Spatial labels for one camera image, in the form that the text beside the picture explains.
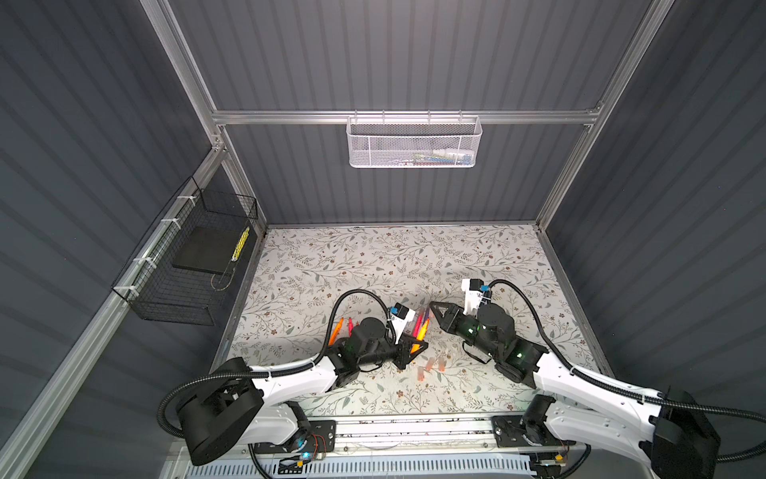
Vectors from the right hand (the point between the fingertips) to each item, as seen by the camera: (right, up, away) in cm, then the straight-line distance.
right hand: (432, 308), depth 76 cm
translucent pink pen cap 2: (+1, -18, +10) cm, 21 cm away
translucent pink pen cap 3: (-2, -21, +8) cm, 22 cm away
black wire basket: (-62, +10, -4) cm, 62 cm away
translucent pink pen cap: (+4, -18, +9) cm, 21 cm away
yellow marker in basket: (-51, +17, +3) cm, 54 cm away
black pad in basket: (-57, +15, -1) cm, 59 cm away
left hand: (-1, -10, 0) cm, 10 cm away
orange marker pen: (-3, -7, -1) cm, 8 cm away
